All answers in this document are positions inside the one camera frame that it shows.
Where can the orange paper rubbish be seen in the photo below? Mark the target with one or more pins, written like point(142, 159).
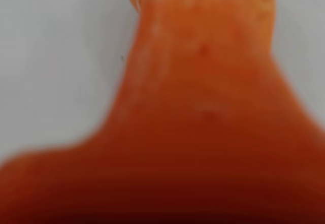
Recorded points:
point(266, 5)

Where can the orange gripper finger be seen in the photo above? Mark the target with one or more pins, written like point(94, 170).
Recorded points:
point(190, 120)

